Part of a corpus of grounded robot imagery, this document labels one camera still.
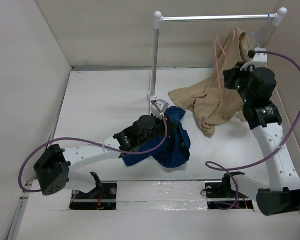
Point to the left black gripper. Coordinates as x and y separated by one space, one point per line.
171 125

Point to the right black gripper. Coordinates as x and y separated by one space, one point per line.
231 74

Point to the blue t shirt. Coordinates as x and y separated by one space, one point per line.
175 151

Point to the pink wire hanger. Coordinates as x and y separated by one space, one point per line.
221 52

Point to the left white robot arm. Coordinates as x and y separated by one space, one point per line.
55 169

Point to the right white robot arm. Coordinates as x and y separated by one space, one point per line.
282 195

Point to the beige t shirt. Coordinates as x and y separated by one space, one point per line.
203 98

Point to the white metal clothes rack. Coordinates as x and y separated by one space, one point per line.
158 19

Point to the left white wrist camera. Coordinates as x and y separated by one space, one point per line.
158 108

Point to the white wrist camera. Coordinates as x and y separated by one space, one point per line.
158 108
257 58

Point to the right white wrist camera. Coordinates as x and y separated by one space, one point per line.
257 58

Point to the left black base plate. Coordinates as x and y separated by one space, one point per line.
102 198

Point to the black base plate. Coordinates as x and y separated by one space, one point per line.
102 198
219 199

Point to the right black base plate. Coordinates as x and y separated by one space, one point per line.
219 199

